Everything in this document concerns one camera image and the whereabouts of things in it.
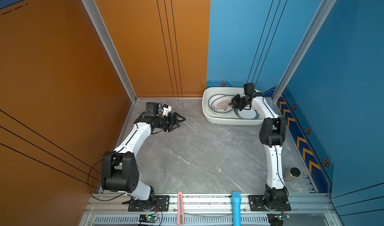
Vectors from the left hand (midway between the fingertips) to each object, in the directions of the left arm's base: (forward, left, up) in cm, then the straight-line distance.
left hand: (182, 120), depth 83 cm
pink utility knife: (-41, -1, -18) cm, 45 cm away
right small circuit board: (-42, -49, -18) cm, 67 cm away
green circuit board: (-43, +15, -20) cm, 50 cm away
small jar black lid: (-25, -56, -10) cm, 62 cm away
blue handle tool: (-36, -28, -16) cm, 48 cm away
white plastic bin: (+11, -18, -12) cm, 24 cm away
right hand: (+23, -30, -9) cm, 39 cm away
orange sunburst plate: (+25, -25, -13) cm, 38 cm away
